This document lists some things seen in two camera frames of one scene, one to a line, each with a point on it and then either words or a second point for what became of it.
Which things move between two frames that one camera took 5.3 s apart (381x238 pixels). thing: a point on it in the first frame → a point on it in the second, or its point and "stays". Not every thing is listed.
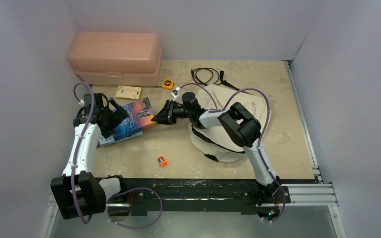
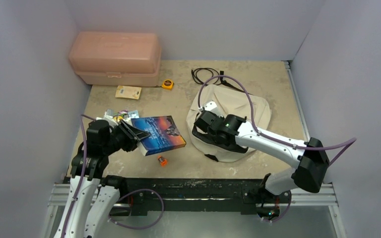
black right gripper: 169,111 → 200,123
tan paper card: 128,92 stays
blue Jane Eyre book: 141,113 → 164,136
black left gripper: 107,130 → 138,135
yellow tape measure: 167,84 stays
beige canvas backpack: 215,142 stays
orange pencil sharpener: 163,161 stays
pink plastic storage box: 116,58 stays
